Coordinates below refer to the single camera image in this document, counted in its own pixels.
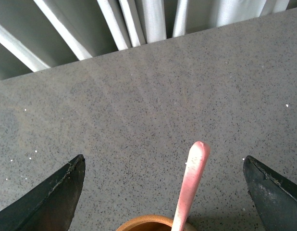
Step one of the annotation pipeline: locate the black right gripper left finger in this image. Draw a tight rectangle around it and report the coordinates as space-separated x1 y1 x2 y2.
0 154 86 231

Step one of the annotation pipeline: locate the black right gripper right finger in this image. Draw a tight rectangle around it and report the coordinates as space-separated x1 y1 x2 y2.
243 155 297 231

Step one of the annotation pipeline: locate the grey pleated curtain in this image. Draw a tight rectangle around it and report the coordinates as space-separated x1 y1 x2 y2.
0 0 297 81

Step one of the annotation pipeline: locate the pink chopstick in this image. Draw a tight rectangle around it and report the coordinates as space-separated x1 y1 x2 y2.
172 141 210 231

